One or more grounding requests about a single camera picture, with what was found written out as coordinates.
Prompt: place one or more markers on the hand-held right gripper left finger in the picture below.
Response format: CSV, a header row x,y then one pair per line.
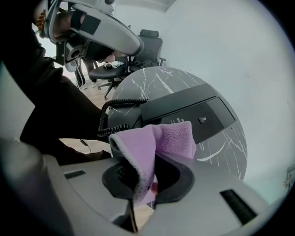
x,y
92,196

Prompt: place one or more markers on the person's left hand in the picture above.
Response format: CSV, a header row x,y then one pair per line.
x,y
63,23

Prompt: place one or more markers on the person's black clothing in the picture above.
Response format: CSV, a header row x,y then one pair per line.
x,y
64,110

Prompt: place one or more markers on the purple cloth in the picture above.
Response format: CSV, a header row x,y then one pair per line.
x,y
143,147

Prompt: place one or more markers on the black office chair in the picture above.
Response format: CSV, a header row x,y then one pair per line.
x,y
149,48
106,73

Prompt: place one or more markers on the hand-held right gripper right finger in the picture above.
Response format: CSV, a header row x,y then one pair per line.
x,y
202,207

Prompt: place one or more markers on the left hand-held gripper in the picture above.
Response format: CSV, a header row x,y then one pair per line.
x,y
49,20

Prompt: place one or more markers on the grey fisheye camera module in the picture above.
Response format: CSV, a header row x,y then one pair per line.
x,y
74,53

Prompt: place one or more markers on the round black marble table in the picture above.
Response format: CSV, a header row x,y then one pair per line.
x,y
156,80

